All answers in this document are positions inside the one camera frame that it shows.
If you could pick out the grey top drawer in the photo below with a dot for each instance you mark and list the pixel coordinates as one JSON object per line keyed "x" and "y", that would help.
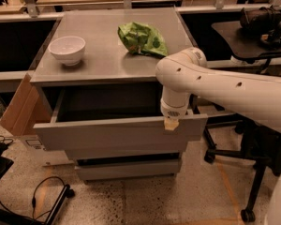
{"x": 114, "y": 116}

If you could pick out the black side desk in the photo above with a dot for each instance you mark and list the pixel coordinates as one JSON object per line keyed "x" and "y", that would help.
{"x": 244, "y": 46}

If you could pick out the grey bottom drawer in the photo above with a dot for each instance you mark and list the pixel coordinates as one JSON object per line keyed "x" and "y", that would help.
{"x": 126, "y": 170}

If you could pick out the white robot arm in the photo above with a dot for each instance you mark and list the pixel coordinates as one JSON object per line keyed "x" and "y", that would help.
{"x": 185, "y": 73}

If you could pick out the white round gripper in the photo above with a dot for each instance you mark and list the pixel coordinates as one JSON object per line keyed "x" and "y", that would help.
{"x": 173, "y": 111}

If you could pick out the white ceramic bowl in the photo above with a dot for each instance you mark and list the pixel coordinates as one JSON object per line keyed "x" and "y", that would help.
{"x": 68, "y": 50}

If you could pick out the black office chair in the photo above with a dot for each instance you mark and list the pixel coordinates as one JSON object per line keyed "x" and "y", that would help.
{"x": 259, "y": 144}

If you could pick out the grey drawer cabinet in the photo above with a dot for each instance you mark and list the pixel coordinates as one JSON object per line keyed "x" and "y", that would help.
{"x": 107, "y": 61}

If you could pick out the black device on desk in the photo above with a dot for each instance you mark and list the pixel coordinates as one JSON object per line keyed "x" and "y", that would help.
{"x": 264, "y": 22}

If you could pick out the green crumpled chip bag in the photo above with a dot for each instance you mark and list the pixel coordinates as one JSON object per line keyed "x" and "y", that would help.
{"x": 143, "y": 39}

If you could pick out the brown cardboard box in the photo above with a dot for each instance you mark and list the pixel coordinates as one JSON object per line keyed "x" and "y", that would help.
{"x": 24, "y": 110}

